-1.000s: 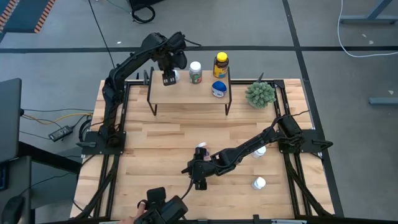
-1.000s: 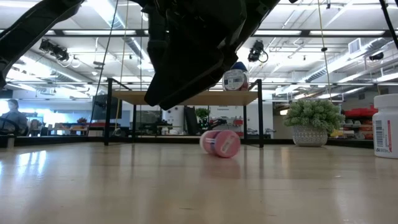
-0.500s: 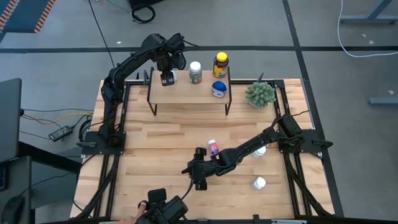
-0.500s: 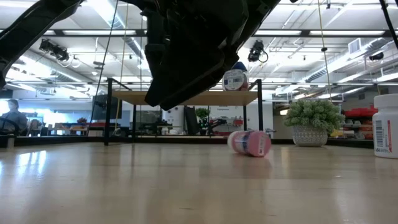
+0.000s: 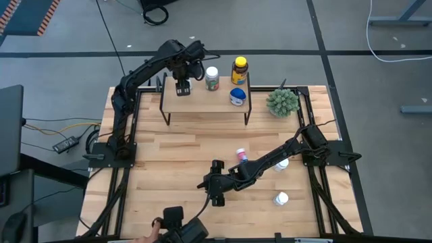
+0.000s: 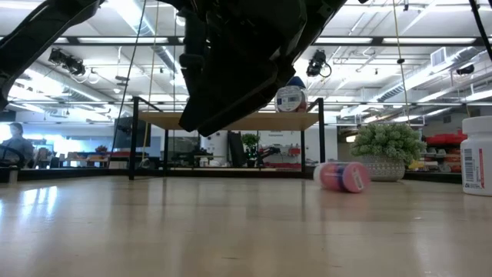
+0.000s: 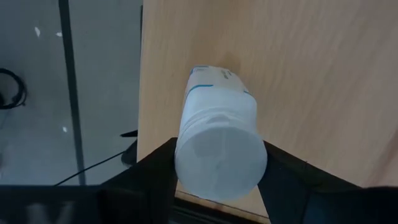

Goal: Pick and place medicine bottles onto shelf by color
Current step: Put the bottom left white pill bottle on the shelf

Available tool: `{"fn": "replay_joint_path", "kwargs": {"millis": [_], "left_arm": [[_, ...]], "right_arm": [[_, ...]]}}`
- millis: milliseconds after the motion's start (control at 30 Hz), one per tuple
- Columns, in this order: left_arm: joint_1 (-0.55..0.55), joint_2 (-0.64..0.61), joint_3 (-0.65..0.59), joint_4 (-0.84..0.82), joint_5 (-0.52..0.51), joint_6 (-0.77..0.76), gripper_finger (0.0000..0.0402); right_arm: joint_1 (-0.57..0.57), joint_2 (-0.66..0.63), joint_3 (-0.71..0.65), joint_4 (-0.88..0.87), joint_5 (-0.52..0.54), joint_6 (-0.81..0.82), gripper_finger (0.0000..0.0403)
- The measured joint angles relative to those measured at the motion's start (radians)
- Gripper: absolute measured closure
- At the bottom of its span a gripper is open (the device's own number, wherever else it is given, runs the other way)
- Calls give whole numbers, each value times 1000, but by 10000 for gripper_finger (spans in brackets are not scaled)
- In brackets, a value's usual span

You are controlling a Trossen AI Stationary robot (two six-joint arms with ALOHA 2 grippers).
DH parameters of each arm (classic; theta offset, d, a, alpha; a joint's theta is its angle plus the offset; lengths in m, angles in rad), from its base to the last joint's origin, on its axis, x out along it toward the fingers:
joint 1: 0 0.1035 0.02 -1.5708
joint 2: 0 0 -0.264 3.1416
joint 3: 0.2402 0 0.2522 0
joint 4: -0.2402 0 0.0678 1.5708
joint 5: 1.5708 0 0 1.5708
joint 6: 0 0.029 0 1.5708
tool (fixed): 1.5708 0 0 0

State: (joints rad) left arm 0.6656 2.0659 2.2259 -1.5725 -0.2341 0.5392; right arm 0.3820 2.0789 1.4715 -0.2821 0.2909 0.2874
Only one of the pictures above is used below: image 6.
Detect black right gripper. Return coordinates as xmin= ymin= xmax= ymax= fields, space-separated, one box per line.
xmin=168 ymin=0 xmax=347 ymax=138

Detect blue-cap medicine bottle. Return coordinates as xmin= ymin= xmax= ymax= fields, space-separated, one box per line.
xmin=274 ymin=75 xmax=309 ymax=114

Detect pink bottle white cap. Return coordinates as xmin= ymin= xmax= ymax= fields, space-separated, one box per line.
xmin=313 ymin=161 xmax=371 ymax=194

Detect white medicine bottle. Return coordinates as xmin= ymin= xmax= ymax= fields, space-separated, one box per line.
xmin=460 ymin=115 xmax=492 ymax=197

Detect wooden shelf black legs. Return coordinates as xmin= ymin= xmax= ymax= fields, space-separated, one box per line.
xmin=128 ymin=95 xmax=327 ymax=185

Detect white background cabinet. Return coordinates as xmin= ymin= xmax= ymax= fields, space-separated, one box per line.
xmin=199 ymin=130 xmax=228 ymax=166

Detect small green background plant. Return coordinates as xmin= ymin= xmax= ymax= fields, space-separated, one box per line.
xmin=241 ymin=133 xmax=261 ymax=169

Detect large dark background screen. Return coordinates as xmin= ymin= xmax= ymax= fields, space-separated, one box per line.
xmin=113 ymin=116 xmax=151 ymax=149

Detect black ceiling-mounted device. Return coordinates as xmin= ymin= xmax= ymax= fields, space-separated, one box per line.
xmin=48 ymin=48 xmax=88 ymax=77

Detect background work table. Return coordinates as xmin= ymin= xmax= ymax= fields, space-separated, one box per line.
xmin=57 ymin=152 xmax=112 ymax=169

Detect green potted plant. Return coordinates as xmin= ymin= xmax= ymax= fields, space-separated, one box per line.
xmin=349 ymin=122 xmax=427 ymax=182

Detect person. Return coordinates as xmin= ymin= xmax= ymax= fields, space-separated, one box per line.
xmin=0 ymin=122 xmax=35 ymax=170

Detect white air vent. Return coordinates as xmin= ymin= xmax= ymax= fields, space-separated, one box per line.
xmin=430 ymin=46 xmax=447 ymax=68

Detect red storage bins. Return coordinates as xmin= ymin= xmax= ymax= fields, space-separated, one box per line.
xmin=422 ymin=130 xmax=468 ymax=174

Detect black overhead camera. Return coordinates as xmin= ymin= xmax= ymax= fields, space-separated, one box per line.
xmin=305 ymin=48 xmax=332 ymax=78

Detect black aluminium table frame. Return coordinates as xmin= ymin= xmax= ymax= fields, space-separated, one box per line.
xmin=0 ymin=165 xmax=492 ymax=185

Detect yellow hanging cable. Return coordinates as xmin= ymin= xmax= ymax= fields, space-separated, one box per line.
xmin=391 ymin=0 xmax=411 ymax=126

